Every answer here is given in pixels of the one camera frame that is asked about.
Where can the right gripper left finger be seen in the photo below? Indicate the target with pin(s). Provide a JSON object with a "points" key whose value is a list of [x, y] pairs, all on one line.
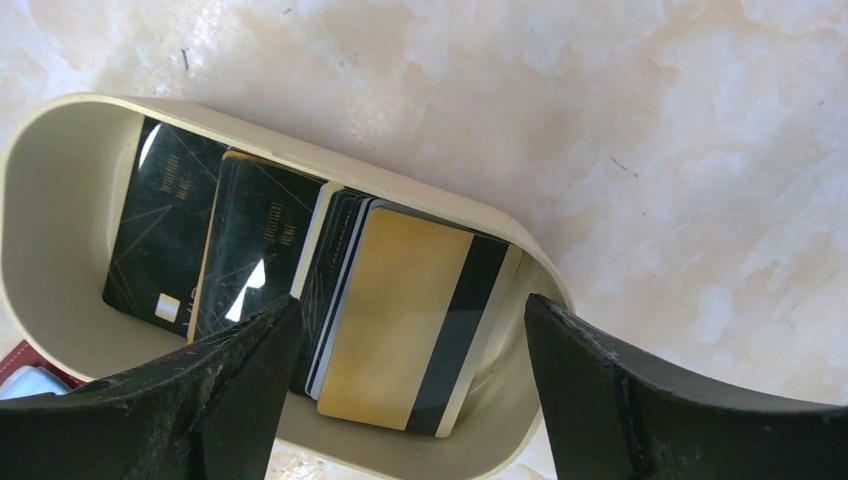
{"points": [[209, 410]]}

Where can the gold credit card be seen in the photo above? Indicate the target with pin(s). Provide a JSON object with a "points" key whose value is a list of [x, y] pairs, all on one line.
{"points": [[419, 306]]}

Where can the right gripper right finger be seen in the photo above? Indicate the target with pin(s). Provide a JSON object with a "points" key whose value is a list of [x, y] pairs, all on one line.
{"points": [[615, 411]]}

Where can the red card holder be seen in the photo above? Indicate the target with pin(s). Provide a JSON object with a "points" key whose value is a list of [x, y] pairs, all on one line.
{"points": [[25, 372]]}

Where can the black credit card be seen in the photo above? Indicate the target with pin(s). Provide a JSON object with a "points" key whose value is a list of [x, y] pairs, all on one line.
{"points": [[156, 259], [262, 236]]}

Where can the beige oval tray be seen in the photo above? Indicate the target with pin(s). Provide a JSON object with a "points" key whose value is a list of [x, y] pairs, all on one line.
{"points": [[64, 176]]}

